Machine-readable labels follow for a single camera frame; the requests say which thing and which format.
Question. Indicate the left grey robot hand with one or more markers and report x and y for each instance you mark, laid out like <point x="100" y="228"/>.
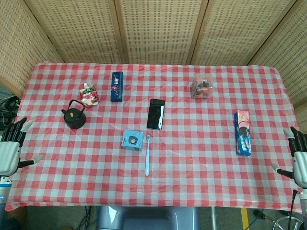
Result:
<point x="9" y="155"/>

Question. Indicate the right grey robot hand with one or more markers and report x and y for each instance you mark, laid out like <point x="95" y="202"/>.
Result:
<point x="301" y="165"/>

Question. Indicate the small light blue box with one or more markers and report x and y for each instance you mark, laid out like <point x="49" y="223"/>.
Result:
<point x="132" y="141"/>

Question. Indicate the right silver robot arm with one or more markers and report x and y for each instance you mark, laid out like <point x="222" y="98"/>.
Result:
<point x="304" y="203"/>

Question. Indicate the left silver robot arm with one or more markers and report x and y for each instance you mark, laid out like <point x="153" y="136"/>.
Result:
<point x="3" y="191"/>

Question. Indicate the blue cookie package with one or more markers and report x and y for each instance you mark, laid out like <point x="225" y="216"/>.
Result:
<point x="243" y="134"/>

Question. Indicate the red white checkered tablecloth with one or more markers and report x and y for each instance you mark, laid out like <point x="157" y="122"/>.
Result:
<point x="192" y="167"/>

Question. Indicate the long dark blue box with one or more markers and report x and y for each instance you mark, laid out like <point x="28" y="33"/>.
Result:
<point x="116" y="86"/>

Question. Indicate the black cast iron teapot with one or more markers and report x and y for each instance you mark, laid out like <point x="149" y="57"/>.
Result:
<point x="74" y="119"/>

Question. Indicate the red drink pouch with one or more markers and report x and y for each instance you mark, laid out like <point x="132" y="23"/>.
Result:
<point x="90" y="97"/>

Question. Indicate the woven bamboo screen panel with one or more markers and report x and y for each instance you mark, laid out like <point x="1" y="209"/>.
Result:
<point x="239" y="31"/>
<point x="81" y="31"/>
<point x="160" y="31"/>
<point x="16" y="48"/>
<point x="290" y="60"/>

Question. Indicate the clear plastic candy bag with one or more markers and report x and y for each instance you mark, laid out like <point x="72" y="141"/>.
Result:
<point x="201" y="89"/>

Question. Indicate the light blue toothbrush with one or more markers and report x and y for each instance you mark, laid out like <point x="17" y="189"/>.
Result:
<point x="147" y="165"/>

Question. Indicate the grey robot torso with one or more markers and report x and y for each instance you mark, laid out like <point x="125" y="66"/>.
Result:
<point x="146" y="219"/>

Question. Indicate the black smartphone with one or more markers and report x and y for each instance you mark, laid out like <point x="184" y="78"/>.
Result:
<point x="156" y="115"/>

